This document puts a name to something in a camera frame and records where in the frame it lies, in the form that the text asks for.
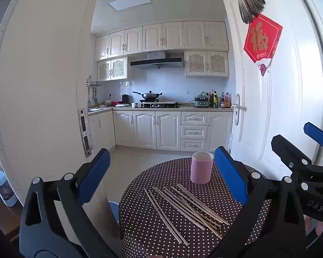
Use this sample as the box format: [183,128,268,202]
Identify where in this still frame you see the steel wok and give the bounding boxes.
[132,91,163,100]

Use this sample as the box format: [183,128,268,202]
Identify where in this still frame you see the wall utensil rack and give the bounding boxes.
[87,76,103,104]

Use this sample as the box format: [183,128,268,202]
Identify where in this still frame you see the red paper door decoration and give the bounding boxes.
[243,13,284,77]

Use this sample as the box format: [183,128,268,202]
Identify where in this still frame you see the white lower kitchen cabinets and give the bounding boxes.
[87,107,233,152]

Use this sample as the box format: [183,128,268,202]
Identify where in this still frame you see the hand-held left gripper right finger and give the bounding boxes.
[213,146,308,258]

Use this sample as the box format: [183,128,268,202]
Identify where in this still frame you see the ceiling light panel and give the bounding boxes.
[108,0,153,12]

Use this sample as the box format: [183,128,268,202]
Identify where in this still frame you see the pink cup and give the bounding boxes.
[190,151,214,185]

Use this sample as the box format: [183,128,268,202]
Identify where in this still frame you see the range hood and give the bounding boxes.
[130,51,185,69]

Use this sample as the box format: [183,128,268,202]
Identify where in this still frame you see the white upper wall cabinets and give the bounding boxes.
[94,21,229,62]

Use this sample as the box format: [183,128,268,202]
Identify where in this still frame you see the metal door strike plate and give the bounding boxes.
[78,108,94,158]

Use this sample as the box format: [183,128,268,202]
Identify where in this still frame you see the green electric cooker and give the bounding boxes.
[194,92,211,108]

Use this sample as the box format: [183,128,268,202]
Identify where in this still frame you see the silver door handle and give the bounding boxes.
[231,94,247,126]

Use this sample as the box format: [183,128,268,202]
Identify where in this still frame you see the narrow lattice-door cabinet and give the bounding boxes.
[97,56,128,82]

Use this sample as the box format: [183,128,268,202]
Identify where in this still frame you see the gas stove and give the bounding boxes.
[135,101,181,108]

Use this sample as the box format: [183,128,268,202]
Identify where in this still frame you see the brown polka-dot tablecloth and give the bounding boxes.
[118,158,275,258]

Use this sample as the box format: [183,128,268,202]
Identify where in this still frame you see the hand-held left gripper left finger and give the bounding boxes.
[19,148,118,258]

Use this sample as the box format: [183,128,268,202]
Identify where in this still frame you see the blue water bottle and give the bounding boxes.
[0,170,18,207]

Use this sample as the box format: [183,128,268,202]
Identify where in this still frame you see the light blue plastic stool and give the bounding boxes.
[108,201,121,227]

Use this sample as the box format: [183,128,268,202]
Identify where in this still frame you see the white door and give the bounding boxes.
[222,0,323,186]

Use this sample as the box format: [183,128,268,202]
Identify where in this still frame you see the bunch of wooden chopsticks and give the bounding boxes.
[143,183,230,246]

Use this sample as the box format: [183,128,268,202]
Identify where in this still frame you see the hanging feather fan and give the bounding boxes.
[236,0,266,24]

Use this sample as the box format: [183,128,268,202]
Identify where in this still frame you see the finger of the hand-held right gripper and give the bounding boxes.
[271,134,317,179]
[304,122,323,149]

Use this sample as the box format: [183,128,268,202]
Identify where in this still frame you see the wide lattice-door cabinet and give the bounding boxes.
[185,51,230,78]

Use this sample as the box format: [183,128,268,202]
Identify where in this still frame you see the person's right hand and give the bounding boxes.
[305,216,323,237]

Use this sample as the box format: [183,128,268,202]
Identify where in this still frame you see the row of condiment bottles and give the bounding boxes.
[209,90,232,109]

